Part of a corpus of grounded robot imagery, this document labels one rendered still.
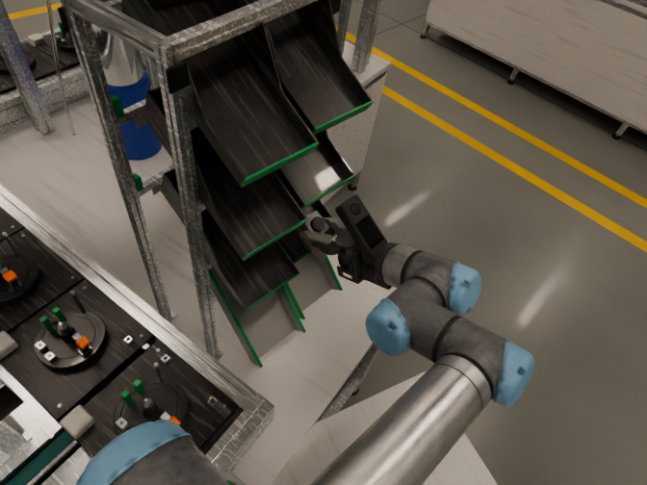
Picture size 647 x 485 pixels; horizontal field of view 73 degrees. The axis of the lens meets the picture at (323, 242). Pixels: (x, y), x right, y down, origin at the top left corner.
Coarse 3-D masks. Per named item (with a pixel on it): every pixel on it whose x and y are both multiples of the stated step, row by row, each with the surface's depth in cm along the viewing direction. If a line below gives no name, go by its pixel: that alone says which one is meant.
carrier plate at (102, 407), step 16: (144, 352) 97; (160, 352) 97; (128, 368) 94; (144, 368) 94; (160, 368) 95; (176, 368) 95; (192, 368) 96; (112, 384) 91; (128, 384) 92; (192, 384) 93; (208, 384) 94; (96, 400) 89; (112, 400) 89; (192, 400) 91; (224, 400) 92; (96, 416) 87; (112, 416) 87; (192, 416) 89; (208, 416) 90; (224, 416) 90; (96, 432) 85; (112, 432) 86; (192, 432) 87; (208, 432) 88; (96, 448) 83
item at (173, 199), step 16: (176, 192) 76; (176, 208) 80; (208, 224) 84; (208, 240) 77; (224, 240) 84; (208, 256) 81; (224, 256) 83; (256, 256) 86; (272, 256) 87; (224, 272) 82; (240, 272) 83; (256, 272) 85; (272, 272) 86; (288, 272) 88; (240, 288) 82; (256, 288) 84; (272, 288) 85; (240, 304) 81
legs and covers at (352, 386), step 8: (368, 352) 166; (376, 352) 169; (368, 360) 168; (360, 368) 177; (368, 368) 175; (352, 376) 182; (360, 376) 180; (352, 384) 181; (360, 384) 191; (344, 392) 178; (352, 392) 180; (336, 400) 175; (344, 400) 175; (328, 408) 173; (336, 408) 173; (328, 416) 171
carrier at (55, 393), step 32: (96, 288) 105; (32, 320) 98; (64, 320) 96; (96, 320) 98; (128, 320) 101; (0, 352) 91; (32, 352) 93; (64, 352) 92; (96, 352) 94; (128, 352) 96; (32, 384) 89; (64, 384) 90; (96, 384) 91; (64, 416) 87
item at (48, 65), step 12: (24, 48) 165; (36, 48) 166; (0, 60) 155; (36, 60) 161; (48, 60) 162; (0, 72) 153; (36, 72) 157; (48, 72) 158; (0, 84) 150; (12, 84) 151
